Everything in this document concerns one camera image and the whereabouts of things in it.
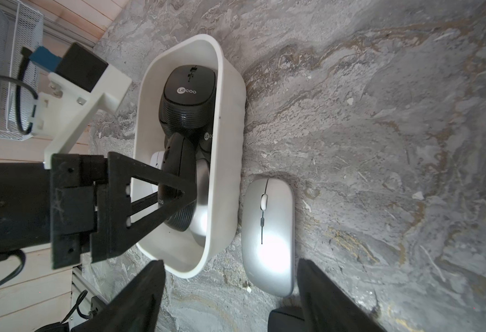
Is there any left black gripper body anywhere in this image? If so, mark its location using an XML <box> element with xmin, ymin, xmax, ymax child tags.
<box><xmin>0</xmin><ymin>154</ymin><xmax>107</xmax><ymax>268</ymax></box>

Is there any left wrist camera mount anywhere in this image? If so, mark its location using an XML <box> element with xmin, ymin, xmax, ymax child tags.
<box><xmin>28</xmin><ymin>43</ymin><xmax>132</xmax><ymax>170</ymax></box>

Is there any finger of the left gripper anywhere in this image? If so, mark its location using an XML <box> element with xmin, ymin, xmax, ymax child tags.
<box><xmin>101</xmin><ymin>152</ymin><xmax>197</xmax><ymax>195</ymax></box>
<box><xmin>90</xmin><ymin>193</ymin><xmax>197</xmax><ymax>262</ymax></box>

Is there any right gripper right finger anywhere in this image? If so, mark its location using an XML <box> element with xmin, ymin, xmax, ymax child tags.
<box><xmin>297</xmin><ymin>259</ymin><xmax>384</xmax><ymax>331</ymax></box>

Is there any white storage box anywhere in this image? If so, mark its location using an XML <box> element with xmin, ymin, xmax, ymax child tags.
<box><xmin>133</xmin><ymin>34</ymin><xmax>246</xmax><ymax>279</ymax></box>

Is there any black mouse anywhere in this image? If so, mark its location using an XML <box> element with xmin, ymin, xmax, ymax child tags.
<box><xmin>267</xmin><ymin>307</ymin><xmax>306</xmax><ymax>332</ymax></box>
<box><xmin>198</xmin><ymin>122</ymin><xmax>213</xmax><ymax>160</ymax></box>
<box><xmin>158</xmin><ymin>133</ymin><xmax>197</xmax><ymax>232</ymax></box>
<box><xmin>158</xmin><ymin>65</ymin><xmax>217</xmax><ymax>138</ymax></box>

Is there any white mouse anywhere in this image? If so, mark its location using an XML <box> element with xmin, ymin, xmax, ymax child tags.
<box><xmin>150</xmin><ymin>151</ymin><xmax>165</xmax><ymax>170</ymax></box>

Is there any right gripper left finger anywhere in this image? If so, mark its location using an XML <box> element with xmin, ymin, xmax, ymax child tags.
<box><xmin>73</xmin><ymin>260</ymin><xmax>166</xmax><ymax>331</ymax></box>

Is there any silver mouse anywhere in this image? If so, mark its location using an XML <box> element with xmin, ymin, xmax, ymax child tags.
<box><xmin>189</xmin><ymin>159</ymin><xmax>209</xmax><ymax>247</ymax></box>
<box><xmin>241</xmin><ymin>178</ymin><xmax>295</xmax><ymax>297</ymax></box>

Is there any white wire shelf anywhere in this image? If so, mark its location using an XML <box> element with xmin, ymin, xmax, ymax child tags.
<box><xmin>0</xmin><ymin>1</ymin><xmax>44</xmax><ymax>141</ymax></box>

